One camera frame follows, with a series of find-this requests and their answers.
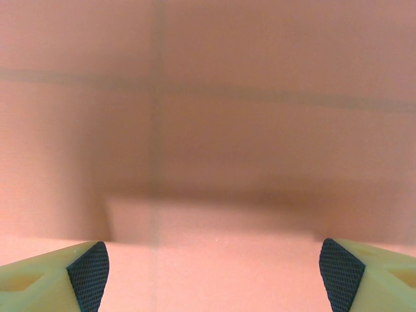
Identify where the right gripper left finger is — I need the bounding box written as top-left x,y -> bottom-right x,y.
0,240 -> 111,312

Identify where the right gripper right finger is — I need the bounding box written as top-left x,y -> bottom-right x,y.
318,237 -> 416,312

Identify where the orange paper sheet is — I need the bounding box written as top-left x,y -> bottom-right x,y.
0,0 -> 416,312

